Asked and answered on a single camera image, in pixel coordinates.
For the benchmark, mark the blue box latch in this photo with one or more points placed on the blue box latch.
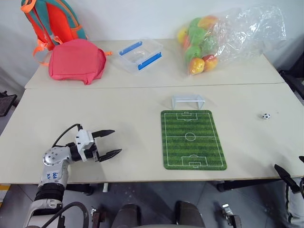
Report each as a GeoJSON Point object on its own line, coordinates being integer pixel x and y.
{"type": "Point", "coordinates": [130, 48]}
{"type": "Point", "coordinates": [149, 61]}

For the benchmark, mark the clear plastic storage box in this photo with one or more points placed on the clear plastic storage box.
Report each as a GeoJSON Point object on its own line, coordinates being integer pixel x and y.
{"type": "Point", "coordinates": [140, 55]}

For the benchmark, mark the pink fabric bag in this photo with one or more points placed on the pink fabric bag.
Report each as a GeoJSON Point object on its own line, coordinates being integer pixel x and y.
{"type": "Point", "coordinates": [74, 61]}

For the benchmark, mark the clear plastic bag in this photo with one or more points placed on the clear plastic bag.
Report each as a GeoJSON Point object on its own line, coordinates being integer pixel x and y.
{"type": "Point", "coordinates": [247, 35]}

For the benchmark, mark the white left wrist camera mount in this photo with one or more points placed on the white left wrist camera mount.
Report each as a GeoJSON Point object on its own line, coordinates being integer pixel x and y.
{"type": "Point", "coordinates": [83, 140]}

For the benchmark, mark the black tray stand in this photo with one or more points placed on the black tray stand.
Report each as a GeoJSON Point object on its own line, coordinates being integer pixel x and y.
{"type": "Point", "coordinates": [6, 103]}

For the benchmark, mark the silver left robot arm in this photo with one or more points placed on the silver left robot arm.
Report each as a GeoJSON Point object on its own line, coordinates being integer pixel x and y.
{"type": "Point", "coordinates": [55, 171]}

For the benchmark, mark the green toy fruit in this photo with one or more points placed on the green toy fruit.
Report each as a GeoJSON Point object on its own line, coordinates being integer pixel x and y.
{"type": "Point", "coordinates": [209, 44]}
{"type": "Point", "coordinates": [197, 35]}
{"type": "Point", "coordinates": [192, 54]}
{"type": "Point", "coordinates": [195, 22]}

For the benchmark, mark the yellow floor marker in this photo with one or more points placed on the yellow floor marker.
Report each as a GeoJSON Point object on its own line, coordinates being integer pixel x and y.
{"type": "Point", "coordinates": [4, 194]}

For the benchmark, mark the teal and orange backpack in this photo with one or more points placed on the teal and orange backpack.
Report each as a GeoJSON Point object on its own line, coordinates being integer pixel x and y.
{"type": "Point", "coordinates": [58, 19]}

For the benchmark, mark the orange yellow toy fruit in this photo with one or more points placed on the orange yellow toy fruit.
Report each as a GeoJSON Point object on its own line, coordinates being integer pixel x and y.
{"type": "Point", "coordinates": [207, 21]}

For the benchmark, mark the black equipment frame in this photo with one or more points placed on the black equipment frame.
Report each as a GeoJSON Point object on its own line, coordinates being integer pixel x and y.
{"type": "Point", "coordinates": [294, 83]}

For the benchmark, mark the tiny soccer ball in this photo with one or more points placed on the tiny soccer ball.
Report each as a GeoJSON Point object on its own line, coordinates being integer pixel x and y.
{"type": "Point", "coordinates": [266, 116]}

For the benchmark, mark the small white goal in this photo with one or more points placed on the small white goal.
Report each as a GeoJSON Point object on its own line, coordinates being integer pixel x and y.
{"type": "Point", "coordinates": [188, 99]}

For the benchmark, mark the white table leg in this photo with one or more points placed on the white table leg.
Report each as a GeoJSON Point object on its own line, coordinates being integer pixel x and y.
{"type": "Point", "coordinates": [105, 187]}

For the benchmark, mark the green soccer field mat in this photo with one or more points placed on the green soccer field mat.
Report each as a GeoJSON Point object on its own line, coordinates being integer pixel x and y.
{"type": "Point", "coordinates": [192, 142]}

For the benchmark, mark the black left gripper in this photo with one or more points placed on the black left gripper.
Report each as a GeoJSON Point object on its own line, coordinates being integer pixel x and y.
{"type": "Point", "coordinates": [96, 152]}

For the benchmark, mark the black table foot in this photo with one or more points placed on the black table foot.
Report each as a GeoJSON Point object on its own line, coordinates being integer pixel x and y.
{"type": "Point", "coordinates": [249, 184]}

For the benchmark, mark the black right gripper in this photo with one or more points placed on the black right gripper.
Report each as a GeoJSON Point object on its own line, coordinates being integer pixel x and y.
{"type": "Point", "coordinates": [302, 185]}

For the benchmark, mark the metal caster wheel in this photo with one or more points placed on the metal caster wheel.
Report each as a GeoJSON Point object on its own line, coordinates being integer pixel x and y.
{"type": "Point", "coordinates": [97, 217]}
{"type": "Point", "coordinates": [230, 216]}

